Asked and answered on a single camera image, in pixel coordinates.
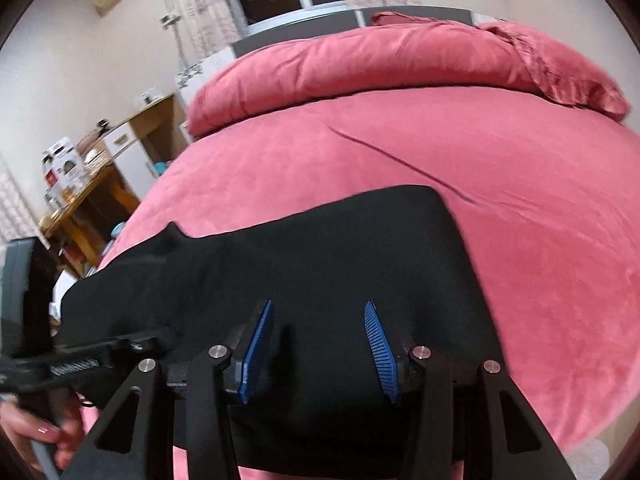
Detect red and white carton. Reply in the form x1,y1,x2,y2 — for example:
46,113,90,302
41,137,84,197

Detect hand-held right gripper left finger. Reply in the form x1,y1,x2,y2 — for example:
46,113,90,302
60,298,276,480

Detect person's left hand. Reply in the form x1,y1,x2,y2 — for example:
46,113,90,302
0,392,90,472

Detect wooden cabinet with white doors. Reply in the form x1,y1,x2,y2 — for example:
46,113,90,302
102,92,193,202

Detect grey and white headboard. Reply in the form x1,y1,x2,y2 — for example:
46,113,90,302
230,6,476,61

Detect black embroidered pants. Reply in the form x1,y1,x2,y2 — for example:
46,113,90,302
50,185,506,478

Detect white cloth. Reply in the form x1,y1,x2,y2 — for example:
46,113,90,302
570,439,614,480

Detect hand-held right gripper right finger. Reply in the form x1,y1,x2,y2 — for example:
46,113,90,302
363,300,576,480

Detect pink bed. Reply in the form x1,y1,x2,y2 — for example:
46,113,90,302
95,87,640,480

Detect wooden table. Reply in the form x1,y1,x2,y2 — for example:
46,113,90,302
39,152,142,279

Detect pink duvet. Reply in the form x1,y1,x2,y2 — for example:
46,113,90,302
186,22,631,139

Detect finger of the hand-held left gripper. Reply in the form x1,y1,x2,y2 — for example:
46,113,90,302
107,331,176,362

